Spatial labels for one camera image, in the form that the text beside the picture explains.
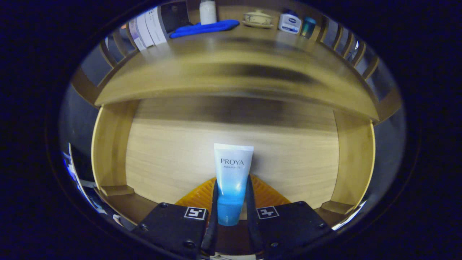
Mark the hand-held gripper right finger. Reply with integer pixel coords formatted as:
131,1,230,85
246,174,335,260

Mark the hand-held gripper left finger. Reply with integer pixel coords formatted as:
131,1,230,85
131,177,219,260

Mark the wooden drawer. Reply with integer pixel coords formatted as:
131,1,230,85
91,96,376,226

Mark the white and blue tube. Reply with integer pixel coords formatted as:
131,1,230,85
213,143,254,226

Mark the wooden cabinet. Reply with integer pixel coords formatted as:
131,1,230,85
70,0,403,125

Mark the wooden countertop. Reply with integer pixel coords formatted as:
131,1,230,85
95,20,379,121

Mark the thin purple book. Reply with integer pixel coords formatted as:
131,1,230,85
128,18,147,51

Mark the thin white book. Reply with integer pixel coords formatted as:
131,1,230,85
136,13,156,47

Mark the teal gradient bottle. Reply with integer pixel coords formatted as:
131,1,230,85
301,17,317,39

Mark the blue folded cloth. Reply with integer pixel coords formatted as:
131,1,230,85
170,19,240,39

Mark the white lotion bottle blue cap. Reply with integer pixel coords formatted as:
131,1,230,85
278,11,302,34

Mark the beige lidded tea cup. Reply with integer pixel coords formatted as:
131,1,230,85
243,10,274,29

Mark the white pump bottle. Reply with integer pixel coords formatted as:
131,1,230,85
200,0,217,25

